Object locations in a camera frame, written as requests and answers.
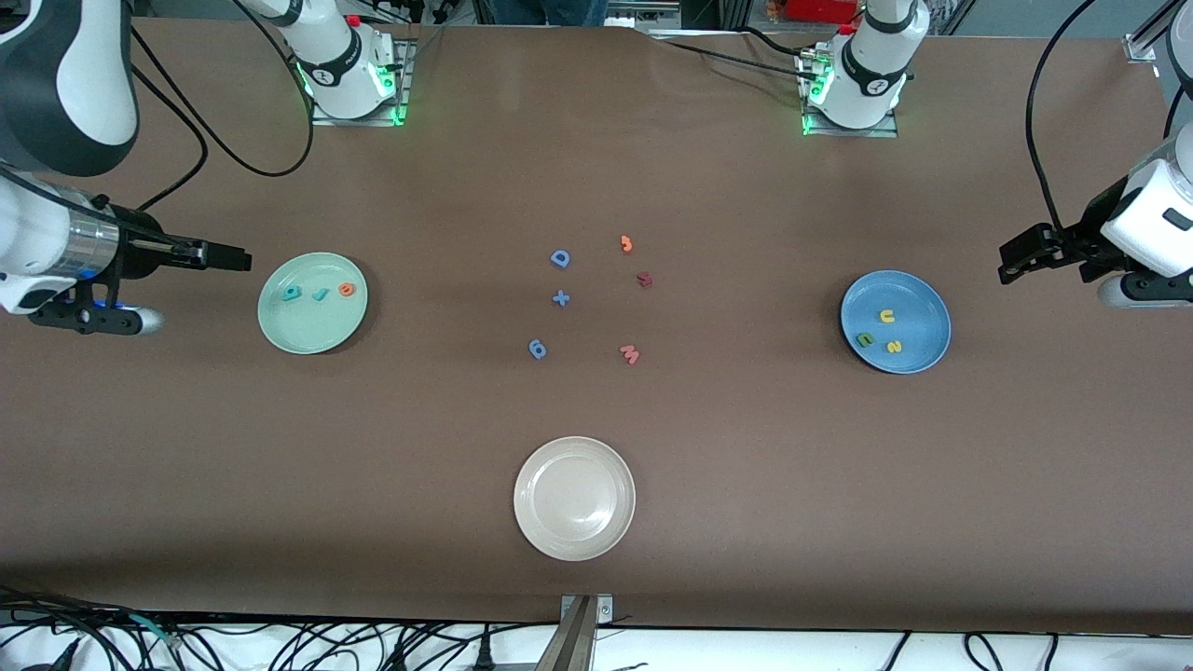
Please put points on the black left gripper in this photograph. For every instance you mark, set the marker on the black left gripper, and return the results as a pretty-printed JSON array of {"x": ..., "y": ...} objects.
[{"x": 1084, "y": 239}]

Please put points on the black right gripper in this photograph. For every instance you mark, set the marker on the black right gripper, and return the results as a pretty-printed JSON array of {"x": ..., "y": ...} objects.
[{"x": 140, "y": 254}]

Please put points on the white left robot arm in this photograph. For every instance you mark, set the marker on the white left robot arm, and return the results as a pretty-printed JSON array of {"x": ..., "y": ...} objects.
[{"x": 871, "y": 84}]

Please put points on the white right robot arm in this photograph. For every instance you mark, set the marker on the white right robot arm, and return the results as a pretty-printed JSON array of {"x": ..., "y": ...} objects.
[{"x": 56, "y": 75}]

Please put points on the pale green plate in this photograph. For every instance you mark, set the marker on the pale green plate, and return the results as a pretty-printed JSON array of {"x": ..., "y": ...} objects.
[{"x": 312, "y": 326}]

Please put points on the blue plate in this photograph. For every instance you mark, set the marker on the blue plate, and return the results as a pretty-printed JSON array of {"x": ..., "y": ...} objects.
[{"x": 918, "y": 312}]

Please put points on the red box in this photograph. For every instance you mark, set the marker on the red box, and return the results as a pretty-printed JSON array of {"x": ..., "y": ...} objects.
[{"x": 820, "y": 9}]

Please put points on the blue foam number 6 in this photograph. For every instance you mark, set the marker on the blue foam number 6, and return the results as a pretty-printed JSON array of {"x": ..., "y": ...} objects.
[{"x": 538, "y": 349}]

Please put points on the blue foam letter D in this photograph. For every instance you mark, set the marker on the blue foam letter D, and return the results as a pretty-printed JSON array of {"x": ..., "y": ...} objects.
[{"x": 559, "y": 258}]

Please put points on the brown table cover mat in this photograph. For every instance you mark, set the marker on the brown table cover mat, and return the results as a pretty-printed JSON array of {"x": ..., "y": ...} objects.
[{"x": 746, "y": 466}]

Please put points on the pink foam letter w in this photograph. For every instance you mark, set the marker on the pink foam letter w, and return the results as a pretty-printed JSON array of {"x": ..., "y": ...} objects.
[{"x": 630, "y": 354}]

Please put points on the person in blue jeans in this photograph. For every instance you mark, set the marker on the person in blue jeans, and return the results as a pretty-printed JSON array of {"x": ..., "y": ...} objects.
[{"x": 550, "y": 9}]

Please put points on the beige plate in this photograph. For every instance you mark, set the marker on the beige plate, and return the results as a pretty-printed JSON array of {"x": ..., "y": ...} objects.
[{"x": 574, "y": 499}]

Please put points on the aluminium extrusion bar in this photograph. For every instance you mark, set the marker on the aluminium extrusion bar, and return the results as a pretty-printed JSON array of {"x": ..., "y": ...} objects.
[{"x": 573, "y": 643}]

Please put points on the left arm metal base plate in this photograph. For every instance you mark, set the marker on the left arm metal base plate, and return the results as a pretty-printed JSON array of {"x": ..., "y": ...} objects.
[{"x": 839, "y": 132}]

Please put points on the aluminium frame rail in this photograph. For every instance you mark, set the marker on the aluminium frame rail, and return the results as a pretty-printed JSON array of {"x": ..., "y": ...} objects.
[{"x": 1151, "y": 37}]

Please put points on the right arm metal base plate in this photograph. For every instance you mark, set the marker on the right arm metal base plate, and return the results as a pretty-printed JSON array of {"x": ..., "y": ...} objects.
[{"x": 401, "y": 89}]

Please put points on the grey metal frame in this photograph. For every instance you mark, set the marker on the grey metal frame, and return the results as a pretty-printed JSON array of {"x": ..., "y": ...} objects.
[{"x": 643, "y": 11}]

